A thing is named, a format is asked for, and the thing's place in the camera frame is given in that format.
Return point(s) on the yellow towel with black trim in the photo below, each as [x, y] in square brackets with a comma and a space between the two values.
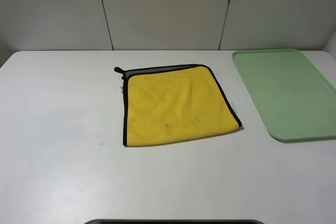
[171, 104]

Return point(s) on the light green plastic tray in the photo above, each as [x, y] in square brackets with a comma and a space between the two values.
[295, 101]

